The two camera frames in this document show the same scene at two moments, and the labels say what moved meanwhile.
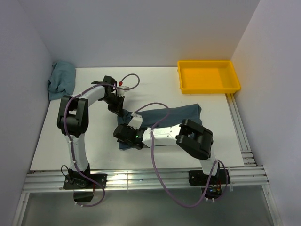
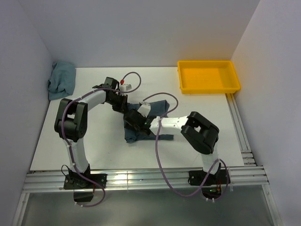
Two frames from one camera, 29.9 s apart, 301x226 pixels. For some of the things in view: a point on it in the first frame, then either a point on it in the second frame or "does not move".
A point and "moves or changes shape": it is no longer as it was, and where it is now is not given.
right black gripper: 129,127 -> 128,124
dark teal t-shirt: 162,117 moves or changes shape
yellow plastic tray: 207,76 does not move
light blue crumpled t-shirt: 62,80 does not move
